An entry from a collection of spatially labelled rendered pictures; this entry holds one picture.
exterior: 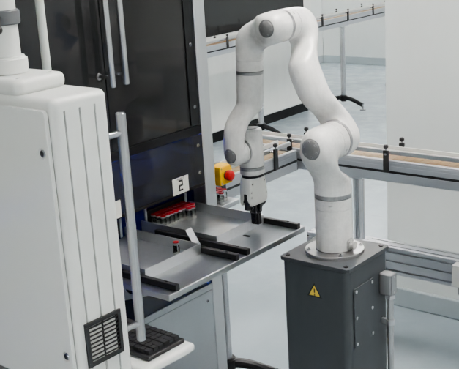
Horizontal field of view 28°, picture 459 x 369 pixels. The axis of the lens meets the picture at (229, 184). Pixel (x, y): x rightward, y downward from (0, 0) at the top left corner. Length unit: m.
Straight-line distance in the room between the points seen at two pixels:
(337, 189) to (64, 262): 1.03
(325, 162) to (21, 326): 1.03
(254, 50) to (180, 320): 1.03
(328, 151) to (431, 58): 1.59
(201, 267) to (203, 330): 0.67
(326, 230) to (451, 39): 1.57
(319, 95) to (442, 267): 1.23
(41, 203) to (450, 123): 2.54
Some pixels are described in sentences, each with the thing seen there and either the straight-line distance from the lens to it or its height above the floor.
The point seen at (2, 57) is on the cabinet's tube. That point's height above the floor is 1.63.
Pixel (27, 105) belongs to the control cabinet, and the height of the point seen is 1.53.
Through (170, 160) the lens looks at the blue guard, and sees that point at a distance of 3.19.
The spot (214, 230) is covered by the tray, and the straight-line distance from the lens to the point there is 3.17.
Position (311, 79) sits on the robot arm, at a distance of 2.85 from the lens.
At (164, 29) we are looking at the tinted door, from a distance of 3.13.
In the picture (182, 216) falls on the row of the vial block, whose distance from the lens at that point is 3.29.
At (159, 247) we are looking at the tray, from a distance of 3.05.
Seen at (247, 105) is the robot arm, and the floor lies 1.32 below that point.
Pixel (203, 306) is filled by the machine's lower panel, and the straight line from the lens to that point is 3.46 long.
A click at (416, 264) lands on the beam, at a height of 0.50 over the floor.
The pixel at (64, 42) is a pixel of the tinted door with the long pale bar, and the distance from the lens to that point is 2.82.
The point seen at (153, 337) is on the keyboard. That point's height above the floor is 0.83.
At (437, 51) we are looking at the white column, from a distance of 4.28.
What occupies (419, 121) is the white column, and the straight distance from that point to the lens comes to 4.38.
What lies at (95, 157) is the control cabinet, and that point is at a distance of 2.16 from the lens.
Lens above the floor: 1.91
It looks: 16 degrees down
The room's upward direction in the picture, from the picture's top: 3 degrees counter-clockwise
